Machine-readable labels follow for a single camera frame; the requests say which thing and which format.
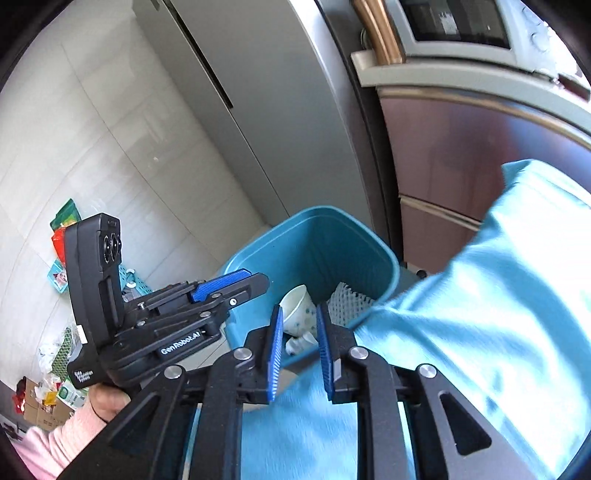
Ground white microwave oven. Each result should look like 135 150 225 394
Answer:
382 0 591 89

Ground white foam fruit net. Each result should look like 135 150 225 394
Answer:
327 282 375 328

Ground blue plastic trash bin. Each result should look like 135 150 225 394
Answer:
221 206 401 349

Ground white tissue paper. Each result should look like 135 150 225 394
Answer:
286 331 318 356

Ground blue floral tablecloth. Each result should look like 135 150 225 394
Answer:
181 158 591 480

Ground dark kitchen base cabinet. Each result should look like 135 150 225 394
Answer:
351 50 591 278

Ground person's left hand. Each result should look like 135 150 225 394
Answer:
88 384 130 423

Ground pink left sleeve forearm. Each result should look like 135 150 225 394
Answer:
12 403 106 479

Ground dotted paper cup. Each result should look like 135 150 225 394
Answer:
280 285 317 338

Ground cardboard box on floor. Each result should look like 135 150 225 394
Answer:
24 378 74 431

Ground silver refrigerator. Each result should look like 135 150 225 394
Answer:
132 1 391 240

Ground teal plastic basket on floor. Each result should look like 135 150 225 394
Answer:
118 265 152 301

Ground green snack bag on floor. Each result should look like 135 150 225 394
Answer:
50 199 81 265

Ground copper thermos bottle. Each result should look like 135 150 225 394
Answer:
351 0 406 65

